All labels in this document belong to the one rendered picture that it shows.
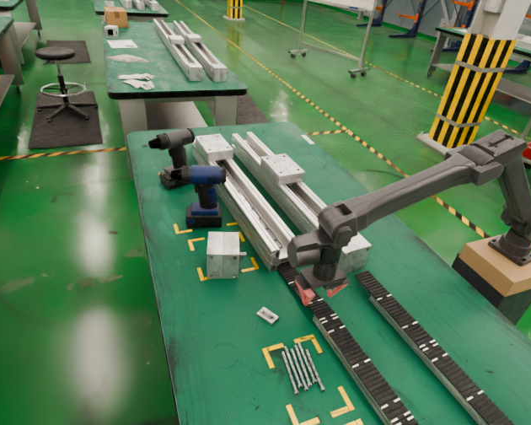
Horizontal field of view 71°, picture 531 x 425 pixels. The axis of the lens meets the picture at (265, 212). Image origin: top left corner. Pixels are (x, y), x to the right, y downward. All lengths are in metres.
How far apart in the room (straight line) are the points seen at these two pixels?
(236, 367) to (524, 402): 0.66
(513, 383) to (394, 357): 0.28
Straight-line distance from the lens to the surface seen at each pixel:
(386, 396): 0.92
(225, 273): 1.08
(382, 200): 0.86
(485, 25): 4.40
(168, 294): 1.07
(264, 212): 1.24
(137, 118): 2.72
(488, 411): 1.00
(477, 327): 1.20
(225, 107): 2.79
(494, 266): 1.34
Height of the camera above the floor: 1.56
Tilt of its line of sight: 35 degrees down
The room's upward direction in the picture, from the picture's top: 6 degrees clockwise
